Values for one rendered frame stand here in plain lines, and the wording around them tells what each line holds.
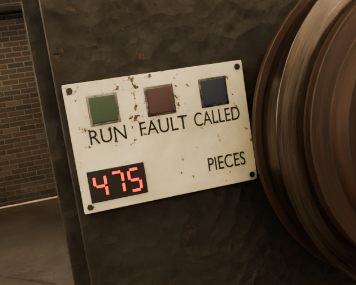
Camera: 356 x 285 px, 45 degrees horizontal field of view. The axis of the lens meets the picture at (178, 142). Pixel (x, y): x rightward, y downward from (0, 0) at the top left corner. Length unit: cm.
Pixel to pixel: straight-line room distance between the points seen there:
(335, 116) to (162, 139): 24
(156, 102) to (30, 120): 602
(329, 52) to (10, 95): 624
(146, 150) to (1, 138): 608
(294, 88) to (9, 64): 624
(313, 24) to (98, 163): 33
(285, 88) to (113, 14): 26
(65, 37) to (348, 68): 37
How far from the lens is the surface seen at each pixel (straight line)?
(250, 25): 69
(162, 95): 61
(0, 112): 665
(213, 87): 63
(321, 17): 56
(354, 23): 56
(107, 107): 60
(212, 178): 64
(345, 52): 55
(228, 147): 64
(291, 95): 53
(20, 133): 663
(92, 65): 63
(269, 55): 59
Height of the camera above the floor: 120
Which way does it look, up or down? 6 degrees down
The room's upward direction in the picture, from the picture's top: 9 degrees counter-clockwise
